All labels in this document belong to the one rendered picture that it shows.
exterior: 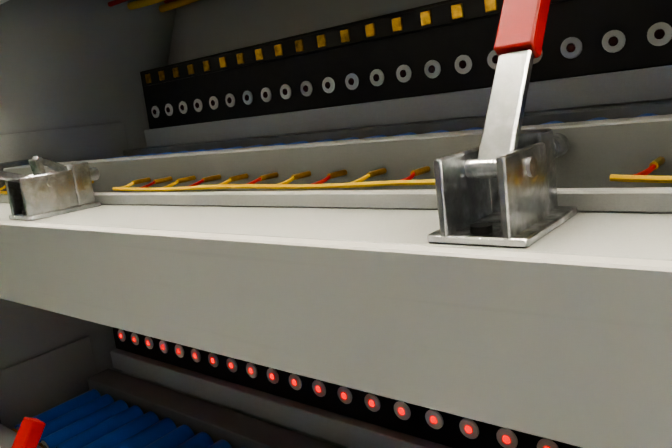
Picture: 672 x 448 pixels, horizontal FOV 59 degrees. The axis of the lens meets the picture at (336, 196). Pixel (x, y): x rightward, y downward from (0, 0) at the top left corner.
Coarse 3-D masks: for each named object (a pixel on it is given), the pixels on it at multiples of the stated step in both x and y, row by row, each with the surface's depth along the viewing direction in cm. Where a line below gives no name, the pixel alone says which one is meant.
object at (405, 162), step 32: (544, 128) 21; (576, 128) 20; (608, 128) 19; (640, 128) 19; (96, 160) 39; (128, 160) 36; (160, 160) 34; (192, 160) 32; (224, 160) 31; (256, 160) 29; (288, 160) 28; (320, 160) 27; (352, 160) 26; (384, 160) 25; (416, 160) 24; (576, 160) 20; (608, 160) 19; (640, 160) 19; (0, 192) 43
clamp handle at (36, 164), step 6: (30, 162) 33; (36, 162) 33; (36, 168) 33; (42, 168) 33; (0, 174) 31; (6, 174) 31; (12, 174) 31; (18, 174) 32; (36, 174) 33; (6, 180) 32; (12, 180) 32; (18, 180) 32
